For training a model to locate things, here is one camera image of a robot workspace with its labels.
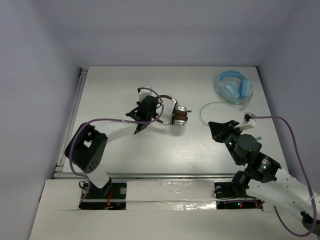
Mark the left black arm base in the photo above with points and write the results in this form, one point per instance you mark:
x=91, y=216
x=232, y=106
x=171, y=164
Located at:
x=90, y=191

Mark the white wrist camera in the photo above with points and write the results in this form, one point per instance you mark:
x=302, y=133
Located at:
x=249, y=122
x=143, y=92

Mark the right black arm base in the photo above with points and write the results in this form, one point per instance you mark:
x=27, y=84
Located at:
x=229, y=191

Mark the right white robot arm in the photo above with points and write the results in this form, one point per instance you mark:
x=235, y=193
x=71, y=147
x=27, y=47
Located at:
x=264, y=178

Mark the aluminium rail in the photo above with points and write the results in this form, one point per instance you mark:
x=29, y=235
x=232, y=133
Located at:
x=161, y=151

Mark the light blue headphones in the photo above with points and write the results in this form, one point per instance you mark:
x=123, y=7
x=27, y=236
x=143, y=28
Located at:
x=240, y=95

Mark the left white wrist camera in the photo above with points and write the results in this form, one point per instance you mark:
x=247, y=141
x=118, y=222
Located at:
x=143, y=92

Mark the brown silver headphones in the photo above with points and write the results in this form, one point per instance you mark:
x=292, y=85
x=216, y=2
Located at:
x=179, y=114

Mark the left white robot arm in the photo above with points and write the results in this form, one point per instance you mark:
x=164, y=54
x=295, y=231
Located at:
x=87, y=146

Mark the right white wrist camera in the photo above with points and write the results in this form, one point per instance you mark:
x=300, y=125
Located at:
x=249, y=122

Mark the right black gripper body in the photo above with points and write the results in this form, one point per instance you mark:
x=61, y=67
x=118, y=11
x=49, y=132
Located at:
x=230, y=141

